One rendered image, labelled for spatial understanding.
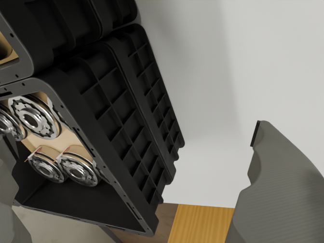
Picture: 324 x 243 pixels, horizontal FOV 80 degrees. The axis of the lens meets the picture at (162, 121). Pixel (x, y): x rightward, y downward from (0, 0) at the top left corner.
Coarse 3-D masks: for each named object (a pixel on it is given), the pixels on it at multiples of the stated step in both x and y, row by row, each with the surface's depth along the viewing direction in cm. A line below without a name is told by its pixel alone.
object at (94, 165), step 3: (93, 162) 38; (93, 165) 38; (96, 165) 38; (96, 168) 39; (99, 168) 39; (96, 171) 39; (99, 171) 39; (99, 174) 40; (102, 174) 40; (102, 177) 40; (105, 177) 40; (105, 180) 41; (108, 183) 41
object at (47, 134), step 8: (24, 96) 32; (8, 104) 35; (16, 104) 34; (24, 104) 33; (32, 104) 33; (40, 104) 32; (16, 112) 36; (40, 112) 33; (48, 112) 33; (48, 120) 34; (48, 128) 35; (56, 128) 35; (40, 136) 38; (48, 136) 37; (56, 136) 36
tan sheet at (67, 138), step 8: (32, 136) 46; (64, 136) 42; (72, 136) 40; (24, 144) 50; (32, 144) 49; (40, 144) 47; (48, 144) 46; (56, 144) 45; (64, 144) 44; (72, 144) 42; (80, 144) 41
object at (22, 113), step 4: (24, 108) 34; (20, 112) 34; (24, 112) 34; (28, 112) 33; (32, 112) 33; (20, 116) 35; (24, 116) 35; (32, 116) 34; (36, 116) 34; (24, 120) 35; (28, 120) 36; (36, 120) 34; (40, 120) 34; (28, 124) 36; (32, 124) 36; (40, 124) 34; (32, 128) 36; (36, 128) 36; (40, 128) 35
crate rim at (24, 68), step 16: (0, 0) 15; (16, 0) 16; (0, 16) 15; (16, 16) 16; (32, 16) 17; (16, 32) 15; (32, 32) 17; (16, 48) 16; (32, 48) 16; (48, 48) 18; (16, 64) 17; (32, 64) 17; (48, 64) 19; (0, 80) 20; (16, 80) 19
